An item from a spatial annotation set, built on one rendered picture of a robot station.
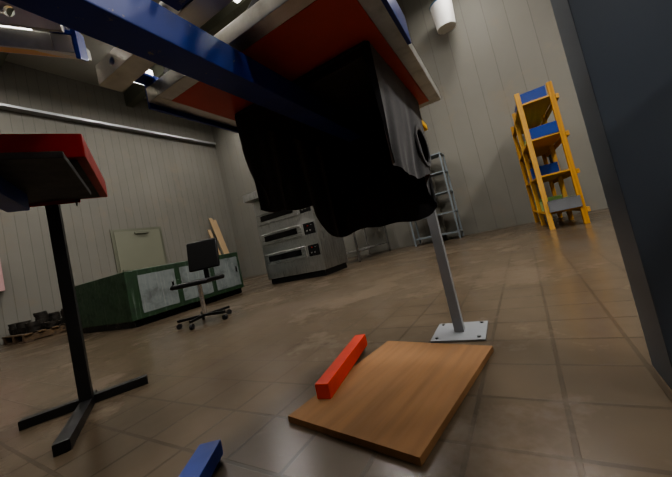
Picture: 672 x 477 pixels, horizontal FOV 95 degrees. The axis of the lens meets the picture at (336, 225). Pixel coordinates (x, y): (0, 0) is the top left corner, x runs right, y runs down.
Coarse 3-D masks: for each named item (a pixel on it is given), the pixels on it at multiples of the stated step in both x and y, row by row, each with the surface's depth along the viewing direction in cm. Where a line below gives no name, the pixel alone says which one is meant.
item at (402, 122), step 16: (368, 48) 72; (368, 64) 72; (384, 64) 80; (384, 80) 77; (400, 80) 93; (384, 96) 75; (400, 96) 89; (384, 112) 71; (400, 112) 86; (416, 112) 105; (384, 128) 73; (400, 128) 83; (416, 128) 97; (400, 144) 81; (416, 144) 96; (400, 160) 77; (416, 160) 95; (416, 176) 92
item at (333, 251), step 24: (264, 216) 578; (288, 216) 551; (312, 216) 529; (264, 240) 582; (288, 240) 557; (312, 240) 532; (336, 240) 575; (288, 264) 561; (312, 264) 535; (336, 264) 555
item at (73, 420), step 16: (48, 208) 151; (48, 224) 150; (64, 240) 153; (64, 256) 151; (64, 272) 150; (64, 288) 150; (64, 304) 149; (80, 320) 154; (80, 336) 150; (80, 352) 149; (80, 368) 148; (80, 384) 147; (128, 384) 160; (144, 384) 163; (80, 400) 146; (96, 400) 152; (32, 416) 141; (48, 416) 143; (80, 416) 128; (64, 432) 116; (64, 448) 108
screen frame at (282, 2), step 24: (264, 0) 58; (288, 0) 56; (312, 0) 57; (360, 0) 59; (240, 24) 61; (264, 24) 60; (384, 24) 68; (240, 48) 65; (408, 48) 79; (168, 72) 73; (168, 96) 76; (432, 96) 113; (216, 120) 94
